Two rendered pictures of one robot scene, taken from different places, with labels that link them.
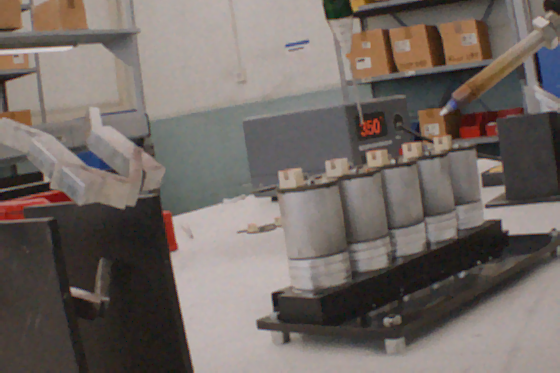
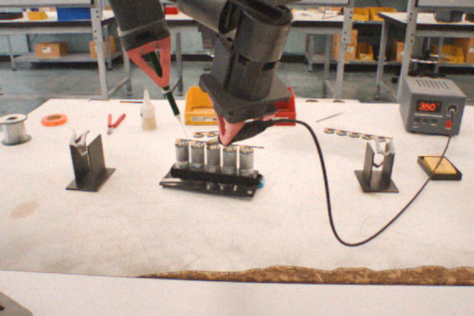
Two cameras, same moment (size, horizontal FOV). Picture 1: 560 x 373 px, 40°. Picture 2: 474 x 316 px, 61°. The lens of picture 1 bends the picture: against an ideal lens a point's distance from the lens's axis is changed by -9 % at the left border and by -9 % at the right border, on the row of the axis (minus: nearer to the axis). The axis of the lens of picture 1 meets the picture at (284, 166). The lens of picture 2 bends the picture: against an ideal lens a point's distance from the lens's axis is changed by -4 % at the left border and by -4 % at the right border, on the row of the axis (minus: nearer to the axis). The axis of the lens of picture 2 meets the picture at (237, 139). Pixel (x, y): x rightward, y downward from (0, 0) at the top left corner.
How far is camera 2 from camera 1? 0.68 m
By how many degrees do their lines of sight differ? 62
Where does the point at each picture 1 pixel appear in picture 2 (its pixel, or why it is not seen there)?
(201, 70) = not seen: outside the picture
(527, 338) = (163, 202)
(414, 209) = (210, 161)
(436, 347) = (163, 191)
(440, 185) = (225, 158)
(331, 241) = (178, 158)
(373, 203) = (194, 154)
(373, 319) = (168, 179)
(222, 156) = not seen: outside the picture
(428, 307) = (174, 184)
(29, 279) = (73, 149)
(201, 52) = not seen: outside the picture
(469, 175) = (241, 160)
